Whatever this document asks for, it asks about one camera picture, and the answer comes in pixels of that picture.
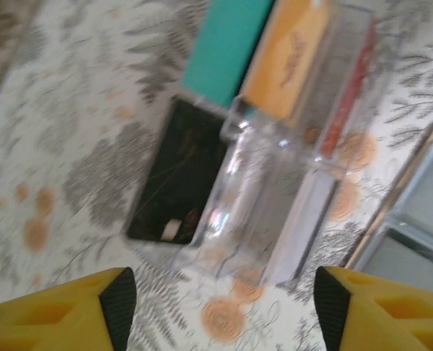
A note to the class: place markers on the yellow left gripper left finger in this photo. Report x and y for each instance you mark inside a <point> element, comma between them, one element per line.
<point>55,321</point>

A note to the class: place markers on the orange wooden block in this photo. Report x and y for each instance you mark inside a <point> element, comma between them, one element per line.
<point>286,66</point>

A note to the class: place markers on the red card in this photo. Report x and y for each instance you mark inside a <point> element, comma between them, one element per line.
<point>342,117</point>

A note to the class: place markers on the silver grey card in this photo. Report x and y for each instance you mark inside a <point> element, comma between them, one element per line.
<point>300,226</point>

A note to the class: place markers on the black card gold lines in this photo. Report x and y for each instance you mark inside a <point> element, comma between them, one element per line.
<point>172,175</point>

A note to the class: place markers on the clear acrylic card organizer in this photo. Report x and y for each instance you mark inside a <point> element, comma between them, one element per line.
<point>245,204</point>

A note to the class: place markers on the beige card holder wallet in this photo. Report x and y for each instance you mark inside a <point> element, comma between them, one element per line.
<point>414,204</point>

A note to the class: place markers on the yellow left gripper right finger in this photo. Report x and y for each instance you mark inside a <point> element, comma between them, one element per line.
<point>384,321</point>

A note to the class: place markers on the teal block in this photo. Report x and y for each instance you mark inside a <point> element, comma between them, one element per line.
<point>224,47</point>

